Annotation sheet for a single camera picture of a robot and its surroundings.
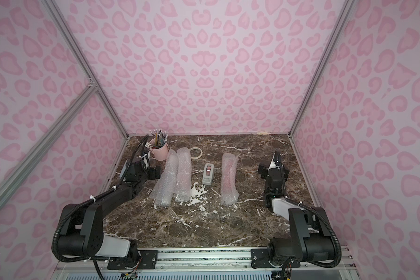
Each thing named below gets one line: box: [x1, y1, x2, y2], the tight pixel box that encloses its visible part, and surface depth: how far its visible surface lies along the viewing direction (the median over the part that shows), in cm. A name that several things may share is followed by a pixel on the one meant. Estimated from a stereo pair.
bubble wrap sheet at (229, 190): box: [220, 152, 241, 206], surface depth 92 cm
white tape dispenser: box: [201, 162, 215, 185], surface depth 99 cm
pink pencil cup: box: [148, 137, 169, 161], surface depth 103 cm
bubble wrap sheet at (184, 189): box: [175, 147, 192, 202], surface depth 95 cm
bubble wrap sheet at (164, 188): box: [149, 148, 179, 208], surface depth 92 cm
